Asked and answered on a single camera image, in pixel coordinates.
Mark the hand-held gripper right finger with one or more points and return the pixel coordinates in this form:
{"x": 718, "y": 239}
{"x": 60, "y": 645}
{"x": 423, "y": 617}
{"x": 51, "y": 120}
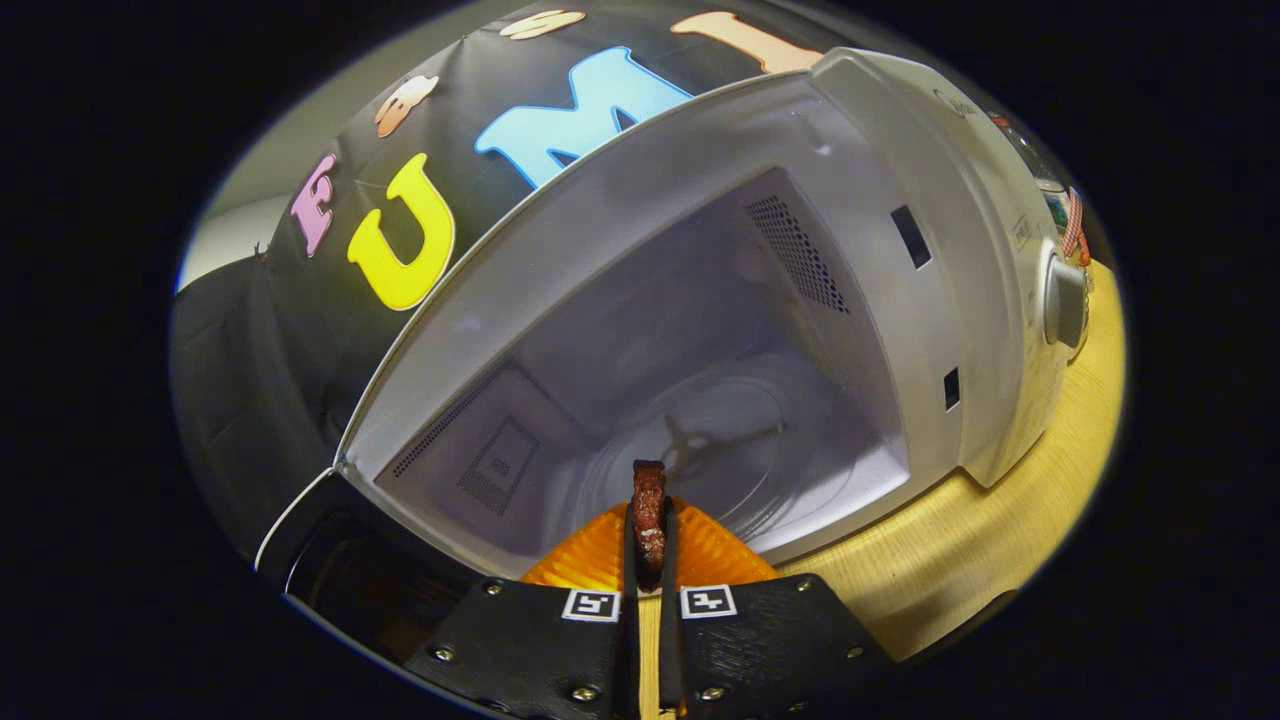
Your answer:
{"x": 670, "y": 650}

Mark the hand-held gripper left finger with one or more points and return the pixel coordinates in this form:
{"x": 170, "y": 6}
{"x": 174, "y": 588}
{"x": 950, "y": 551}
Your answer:
{"x": 630, "y": 650}

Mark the brown meat piece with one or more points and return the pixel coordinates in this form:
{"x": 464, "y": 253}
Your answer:
{"x": 648, "y": 510}

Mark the white toaster oven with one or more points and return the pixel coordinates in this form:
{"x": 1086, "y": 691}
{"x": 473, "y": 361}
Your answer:
{"x": 880, "y": 130}

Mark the red checkered straw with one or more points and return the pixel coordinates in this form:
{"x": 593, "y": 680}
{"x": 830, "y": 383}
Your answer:
{"x": 1075, "y": 225}

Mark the clear plastic bottle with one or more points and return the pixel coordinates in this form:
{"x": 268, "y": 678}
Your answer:
{"x": 1045, "y": 180}

